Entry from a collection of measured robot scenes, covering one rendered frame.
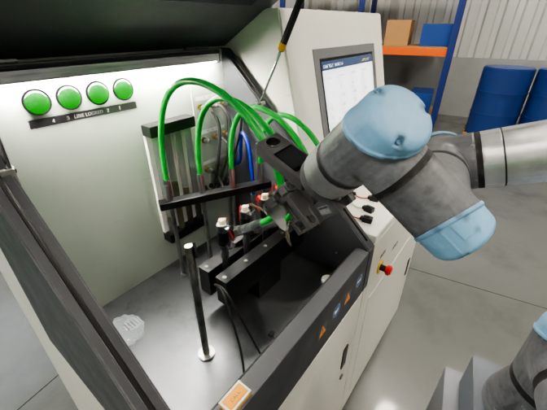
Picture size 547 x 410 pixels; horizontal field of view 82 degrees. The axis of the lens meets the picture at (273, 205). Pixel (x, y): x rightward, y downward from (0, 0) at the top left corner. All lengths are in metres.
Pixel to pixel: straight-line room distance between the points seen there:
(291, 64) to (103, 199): 0.61
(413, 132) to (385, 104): 0.04
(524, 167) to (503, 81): 4.72
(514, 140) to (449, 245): 0.16
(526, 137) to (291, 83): 0.63
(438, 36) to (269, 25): 4.91
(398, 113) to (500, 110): 4.93
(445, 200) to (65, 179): 0.75
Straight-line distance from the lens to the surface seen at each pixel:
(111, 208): 0.91
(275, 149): 0.49
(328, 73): 1.12
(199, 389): 0.80
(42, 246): 0.59
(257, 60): 1.01
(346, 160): 0.35
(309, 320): 0.74
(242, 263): 0.83
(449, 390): 0.91
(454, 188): 0.36
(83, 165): 0.85
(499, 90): 5.20
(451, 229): 0.36
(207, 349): 0.83
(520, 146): 0.47
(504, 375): 0.76
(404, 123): 0.32
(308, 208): 0.48
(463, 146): 0.47
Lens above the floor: 1.51
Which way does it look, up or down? 30 degrees down
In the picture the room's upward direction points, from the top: straight up
